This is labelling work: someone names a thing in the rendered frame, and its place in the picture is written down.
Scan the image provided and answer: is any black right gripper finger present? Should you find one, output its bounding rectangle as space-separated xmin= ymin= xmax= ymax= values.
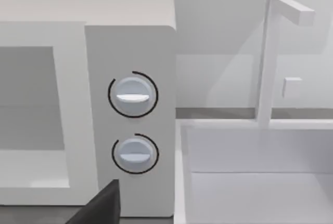
xmin=65 ymin=179 xmax=120 ymax=224

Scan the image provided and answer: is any pale blue microwave knob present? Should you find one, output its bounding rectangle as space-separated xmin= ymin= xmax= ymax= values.
xmin=116 ymin=138 xmax=155 ymax=172
xmin=113 ymin=76 xmax=153 ymax=116

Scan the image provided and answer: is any microwave oven door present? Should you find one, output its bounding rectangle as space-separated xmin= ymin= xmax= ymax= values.
xmin=0 ymin=21 xmax=99 ymax=206

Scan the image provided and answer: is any white sink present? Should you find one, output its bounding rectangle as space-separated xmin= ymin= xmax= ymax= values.
xmin=173 ymin=118 xmax=333 ymax=224

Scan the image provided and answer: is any pale microwave oven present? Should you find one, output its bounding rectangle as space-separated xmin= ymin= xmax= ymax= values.
xmin=0 ymin=0 xmax=177 ymax=210

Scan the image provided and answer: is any tall white tap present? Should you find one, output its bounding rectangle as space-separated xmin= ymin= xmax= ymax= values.
xmin=256 ymin=0 xmax=316 ymax=128

